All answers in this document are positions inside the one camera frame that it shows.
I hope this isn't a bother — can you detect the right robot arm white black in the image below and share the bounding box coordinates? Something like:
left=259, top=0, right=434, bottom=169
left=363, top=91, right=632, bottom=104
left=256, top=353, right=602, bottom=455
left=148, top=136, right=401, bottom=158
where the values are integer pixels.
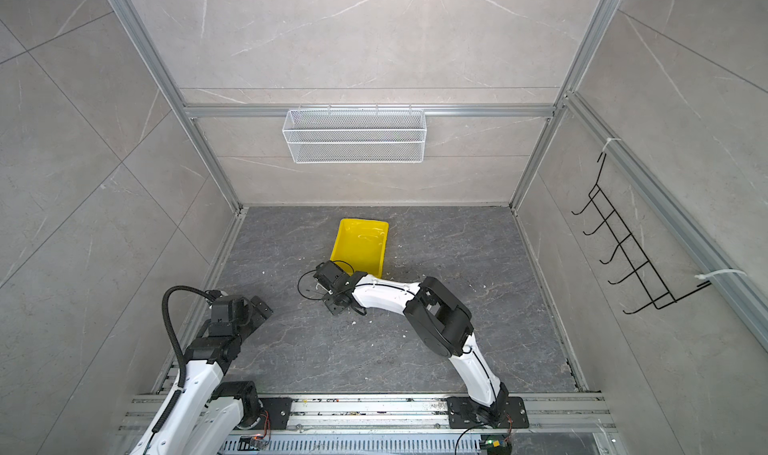
left=311, top=261, right=508, bottom=425

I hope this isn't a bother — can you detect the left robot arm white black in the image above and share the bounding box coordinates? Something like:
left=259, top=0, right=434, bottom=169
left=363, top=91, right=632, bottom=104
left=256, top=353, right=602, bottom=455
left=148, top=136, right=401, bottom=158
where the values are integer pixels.
left=132, top=285, right=273, bottom=454

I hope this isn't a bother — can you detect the yellow plastic bin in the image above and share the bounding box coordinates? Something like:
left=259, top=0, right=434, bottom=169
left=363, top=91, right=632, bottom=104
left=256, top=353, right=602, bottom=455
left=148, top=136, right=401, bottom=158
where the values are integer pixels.
left=330, top=218, right=389, bottom=278

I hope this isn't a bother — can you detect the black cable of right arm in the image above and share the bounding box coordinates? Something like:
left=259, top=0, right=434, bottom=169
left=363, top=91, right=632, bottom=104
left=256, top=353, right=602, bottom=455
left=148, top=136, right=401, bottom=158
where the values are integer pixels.
left=296, top=259, right=356, bottom=303

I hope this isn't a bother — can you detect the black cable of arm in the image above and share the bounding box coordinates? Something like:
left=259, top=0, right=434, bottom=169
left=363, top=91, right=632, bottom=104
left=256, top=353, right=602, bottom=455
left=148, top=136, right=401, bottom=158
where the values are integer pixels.
left=160, top=285, right=217, bottom=390
left=296, top=259, right=356, bottom=303

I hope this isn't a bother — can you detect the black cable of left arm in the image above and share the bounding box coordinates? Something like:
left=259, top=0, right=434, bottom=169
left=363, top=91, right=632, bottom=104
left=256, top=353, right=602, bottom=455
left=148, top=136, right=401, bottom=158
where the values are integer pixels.
left=160, top=285, right=217, bottom=390

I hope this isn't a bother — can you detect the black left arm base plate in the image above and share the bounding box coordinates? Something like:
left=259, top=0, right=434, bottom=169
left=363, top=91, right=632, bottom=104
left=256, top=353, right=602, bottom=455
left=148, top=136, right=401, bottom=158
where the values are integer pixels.
left=254, top=397, right=293, bottom=432

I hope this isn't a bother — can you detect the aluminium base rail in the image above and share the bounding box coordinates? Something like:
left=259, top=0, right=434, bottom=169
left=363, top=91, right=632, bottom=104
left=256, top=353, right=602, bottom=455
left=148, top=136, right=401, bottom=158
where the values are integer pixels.
left=116, top=391, right=619, bottom=455

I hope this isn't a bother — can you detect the white wire mesh basket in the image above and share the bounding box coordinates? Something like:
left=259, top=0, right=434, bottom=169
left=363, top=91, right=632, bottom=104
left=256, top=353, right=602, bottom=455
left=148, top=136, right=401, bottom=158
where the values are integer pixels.
left=282, top=108, right=428, bottom=164

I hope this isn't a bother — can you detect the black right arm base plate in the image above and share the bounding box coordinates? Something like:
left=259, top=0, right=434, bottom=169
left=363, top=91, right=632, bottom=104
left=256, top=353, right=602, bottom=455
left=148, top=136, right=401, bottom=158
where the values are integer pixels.
left=445, top=397, right=530, bottom=430

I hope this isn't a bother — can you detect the black wire hook rack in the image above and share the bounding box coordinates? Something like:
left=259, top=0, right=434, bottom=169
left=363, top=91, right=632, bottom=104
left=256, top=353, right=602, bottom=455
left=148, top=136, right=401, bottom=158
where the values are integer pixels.
left=570, top=153, right=712, bottom=315

